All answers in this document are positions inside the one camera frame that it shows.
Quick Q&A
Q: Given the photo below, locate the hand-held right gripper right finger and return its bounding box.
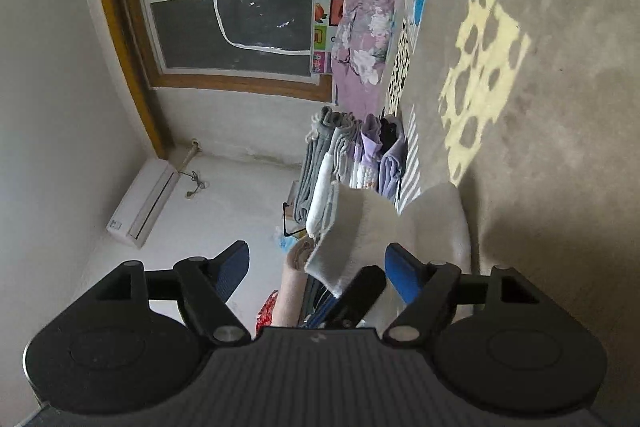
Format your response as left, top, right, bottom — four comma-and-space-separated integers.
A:
382, 242, 542, 350

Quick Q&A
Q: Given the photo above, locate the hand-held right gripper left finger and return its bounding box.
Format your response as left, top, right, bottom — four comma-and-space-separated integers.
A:
94, 240, 252, 348

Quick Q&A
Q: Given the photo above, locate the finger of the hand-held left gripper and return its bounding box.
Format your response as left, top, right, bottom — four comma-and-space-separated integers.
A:
324, 266, 387, 329

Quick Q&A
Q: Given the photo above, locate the white fleece garment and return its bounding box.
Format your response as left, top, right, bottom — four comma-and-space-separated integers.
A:
304, 181, 474, 314

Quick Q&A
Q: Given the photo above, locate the stack of folded clothes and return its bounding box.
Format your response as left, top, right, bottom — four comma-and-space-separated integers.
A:
294, 106, 417, 239

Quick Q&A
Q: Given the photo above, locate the red patterned cloth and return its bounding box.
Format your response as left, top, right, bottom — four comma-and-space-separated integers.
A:
254, 289, 281, 339

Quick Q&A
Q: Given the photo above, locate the pink cloth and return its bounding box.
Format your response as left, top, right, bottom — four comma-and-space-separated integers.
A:
271, 238, 316, 339

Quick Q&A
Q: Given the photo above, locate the white air conditioner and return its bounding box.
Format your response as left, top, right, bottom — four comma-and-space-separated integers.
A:
106, 158, 182, 249

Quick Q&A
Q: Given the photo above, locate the grey blanket with yellow pattern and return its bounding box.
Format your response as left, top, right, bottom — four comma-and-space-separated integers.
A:
400, 0, 640, 358

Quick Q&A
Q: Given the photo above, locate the purple floral quilt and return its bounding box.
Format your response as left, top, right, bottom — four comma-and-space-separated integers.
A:
329, 0, 420, 120

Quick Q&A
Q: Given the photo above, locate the black wire rack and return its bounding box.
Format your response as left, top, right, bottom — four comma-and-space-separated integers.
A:
281, 201, 307, 239

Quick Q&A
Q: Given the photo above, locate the air conditioner pipe and cable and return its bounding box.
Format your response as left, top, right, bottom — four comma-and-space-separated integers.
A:
175, 138, 211, 200

